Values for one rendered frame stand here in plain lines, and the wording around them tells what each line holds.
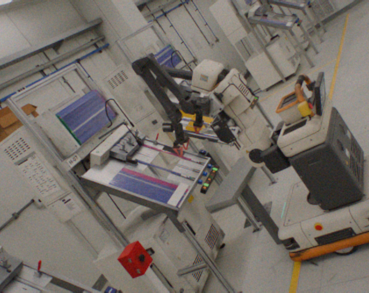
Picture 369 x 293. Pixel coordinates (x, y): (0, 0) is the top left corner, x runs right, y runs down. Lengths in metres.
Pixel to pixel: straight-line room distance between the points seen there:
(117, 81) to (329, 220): 2.49
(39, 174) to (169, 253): 1.06
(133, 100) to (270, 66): 3.70
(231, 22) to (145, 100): 3.55
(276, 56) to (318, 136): 5.08
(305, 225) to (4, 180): 2.90
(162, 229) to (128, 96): 1.65
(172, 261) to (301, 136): 1.28
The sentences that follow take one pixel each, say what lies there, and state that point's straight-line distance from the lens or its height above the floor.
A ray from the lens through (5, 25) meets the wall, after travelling 5.52.
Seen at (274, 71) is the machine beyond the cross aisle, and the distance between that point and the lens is 7.49.
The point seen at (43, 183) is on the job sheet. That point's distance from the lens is 3.19.
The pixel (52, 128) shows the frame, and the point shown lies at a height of 1.60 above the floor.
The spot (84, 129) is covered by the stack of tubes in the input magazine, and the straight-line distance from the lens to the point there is 3.11.
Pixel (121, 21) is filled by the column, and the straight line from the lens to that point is 6.26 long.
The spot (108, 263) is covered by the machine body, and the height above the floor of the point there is 0.56.
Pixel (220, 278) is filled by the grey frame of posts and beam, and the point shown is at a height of 0.18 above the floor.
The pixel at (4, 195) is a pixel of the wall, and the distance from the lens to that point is 4.42.
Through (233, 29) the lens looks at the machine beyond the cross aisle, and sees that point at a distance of 7.44.
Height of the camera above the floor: 1.57
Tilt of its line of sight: 12 degrees down
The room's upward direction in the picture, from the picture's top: 36 degrees counter-clockwise
